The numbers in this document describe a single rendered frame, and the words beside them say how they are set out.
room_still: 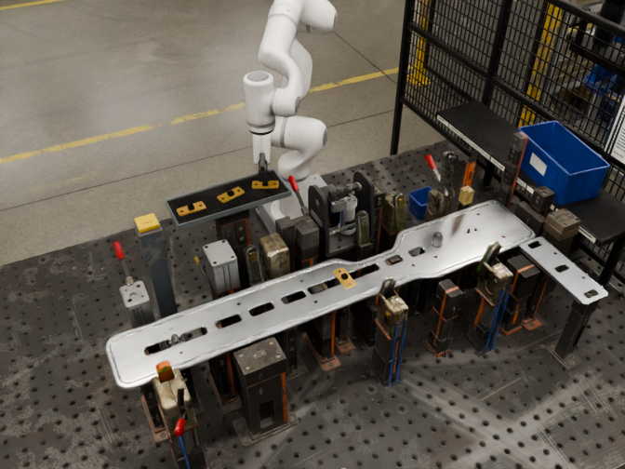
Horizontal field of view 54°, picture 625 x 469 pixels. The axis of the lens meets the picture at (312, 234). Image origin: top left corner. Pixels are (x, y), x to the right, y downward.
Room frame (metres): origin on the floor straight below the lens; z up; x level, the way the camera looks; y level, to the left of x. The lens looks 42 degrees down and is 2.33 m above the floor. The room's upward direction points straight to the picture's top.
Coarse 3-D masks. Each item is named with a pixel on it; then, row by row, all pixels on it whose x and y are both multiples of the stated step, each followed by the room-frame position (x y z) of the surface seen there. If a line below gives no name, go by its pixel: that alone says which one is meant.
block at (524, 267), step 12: (516, 264) 1.37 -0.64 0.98; (528, 264) 1.37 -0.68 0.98; (516, 276) 1.34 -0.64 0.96; (528, 276) 1.32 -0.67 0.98; (516, 288) 1.33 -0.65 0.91; (528, 288) 1.33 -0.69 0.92; (516, 300) 1.32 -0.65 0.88; (504, 312) 1.35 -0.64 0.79; (516, 312) 1.33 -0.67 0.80; (504, 324) 1.34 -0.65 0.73; (516, 324) 1.34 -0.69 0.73
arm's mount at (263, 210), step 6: (318, 174) 2.10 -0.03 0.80; (312, 180) 2.06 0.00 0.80; (318, 180) 2.06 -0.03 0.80; (318, 186) 2.02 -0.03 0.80; (264, 204) 1.90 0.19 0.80; (270, 204) 1.90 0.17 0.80; (258, 210) 1.97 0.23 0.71; (264, 210) 1.89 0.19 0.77; (270, 210) 1.86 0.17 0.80; (264, 216) 1.89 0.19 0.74; (270, 216) 1.83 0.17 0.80; (264, 222) 1.89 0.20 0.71; (270, 222) 1.84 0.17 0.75; (270, 228) 1.84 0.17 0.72
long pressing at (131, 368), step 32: (448, 224) 1.54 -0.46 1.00; (480, 224) 1.54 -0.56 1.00; (512, 224) 1.54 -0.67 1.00; (384, 256) 1.39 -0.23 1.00; (416, 256) 1.39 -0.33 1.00; (448, 256) 1.39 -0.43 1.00; (480, 256) 1.39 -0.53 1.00; (256, 288) 1.25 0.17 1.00; (288, 288) 1.25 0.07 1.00; (352, 288) 1.25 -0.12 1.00; (160, 320) 1.12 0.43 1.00; (192, 320) 1.13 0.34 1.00; (256, 320) 1.13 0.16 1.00; (288, 320) 1.13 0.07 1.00; (128, 352) 1.02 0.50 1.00; (160, 352) 1.02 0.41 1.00; (192, 352) 1.02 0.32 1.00; (224, 352) 1.02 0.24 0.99; (128, 384) 0.91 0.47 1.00
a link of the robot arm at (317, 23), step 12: (276, 0) 1.81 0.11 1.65; (288, 0) 1.80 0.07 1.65; (300, 0) 1.82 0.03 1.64; (312, 0) 1.91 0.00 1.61; (324, 0) 1.94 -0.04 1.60; (276, 12) 1.76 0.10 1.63; (288, 12) 1.76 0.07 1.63; (300, 12) 1.81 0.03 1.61; (312, 12) 1.89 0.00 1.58; (324, 12) 1.91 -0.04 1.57; (336, 12) 1.96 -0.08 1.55; (312, 24) 1.88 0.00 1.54; (324, 24) 1.90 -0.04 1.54; (336, 24) 1.95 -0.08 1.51
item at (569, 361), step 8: (592, 296) 1.23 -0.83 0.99; (576, 304) 1.23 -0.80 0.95; (584, 304) 1.21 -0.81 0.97; (592, 304) 1.21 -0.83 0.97; (576, 312) 1.23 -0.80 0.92; (584, 312) 1.20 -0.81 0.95; (592, 312) 1.22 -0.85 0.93; (568, 320) 1.24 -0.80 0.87; (576, 320) 1.22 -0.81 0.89; (584, 320) 1.21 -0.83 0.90; (568, 328) 1.23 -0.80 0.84; (576, 328) 1.21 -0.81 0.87; (584, 328) 1.22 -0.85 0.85; (560, 336) 1.24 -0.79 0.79; (568, 336) 1.22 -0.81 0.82; (576, 336) 1.21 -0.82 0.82; (552, 344) 1.27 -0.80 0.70; (560, 344) 1.23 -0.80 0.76; (568, 344) 1.21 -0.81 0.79; (576, 344) 1.22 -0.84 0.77; (552, 352) 1.24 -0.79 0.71; (560, 352) 1.22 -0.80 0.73; (568, 352) 1.21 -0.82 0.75; (560, 360) 1.21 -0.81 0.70; (568, 360) 1.21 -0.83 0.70; (576, 360) 1.21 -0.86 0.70; (568, 368) 1.18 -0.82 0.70
